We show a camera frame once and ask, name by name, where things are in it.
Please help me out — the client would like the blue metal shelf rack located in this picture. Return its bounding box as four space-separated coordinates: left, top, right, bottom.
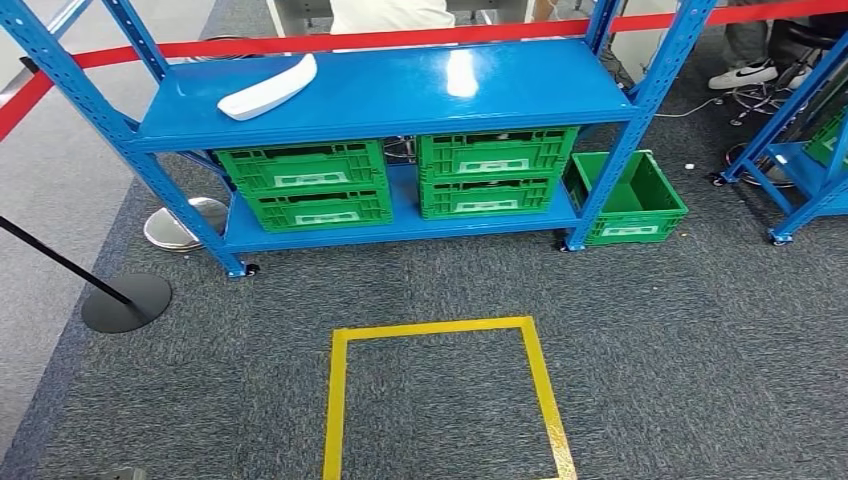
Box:
0 0 720 280
712 29 848 248

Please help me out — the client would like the green plastic slatted crate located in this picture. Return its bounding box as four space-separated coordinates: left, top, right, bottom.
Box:
802 109 848 167
415 127 580 183
241 188 394 233
215 140 389 198
418 177 558 221

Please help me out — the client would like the yellow floor tape square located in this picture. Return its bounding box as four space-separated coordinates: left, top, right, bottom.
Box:
322 315 579 480

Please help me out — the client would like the white plastic mirror cover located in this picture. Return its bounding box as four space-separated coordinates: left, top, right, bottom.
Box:
217 52 319 123

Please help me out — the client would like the red barrier belt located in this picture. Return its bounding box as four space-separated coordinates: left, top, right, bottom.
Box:
0 0 848 144

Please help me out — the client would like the person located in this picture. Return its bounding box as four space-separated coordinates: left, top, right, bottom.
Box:
329 0 457 36
707 0 848 92

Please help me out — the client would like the green plastic open bin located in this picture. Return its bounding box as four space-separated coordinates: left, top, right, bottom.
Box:
563 150 690 248

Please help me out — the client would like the black stanchion with belt head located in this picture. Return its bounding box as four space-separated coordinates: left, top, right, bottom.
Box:
0 56 230 253

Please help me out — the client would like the black stanchion with round base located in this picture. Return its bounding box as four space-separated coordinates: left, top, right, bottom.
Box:
0 215 174 335

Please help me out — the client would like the white floor cable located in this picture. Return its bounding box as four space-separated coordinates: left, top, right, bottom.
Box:
654 95 727 119

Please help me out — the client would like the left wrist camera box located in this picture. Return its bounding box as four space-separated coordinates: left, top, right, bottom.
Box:
86 466 150 480

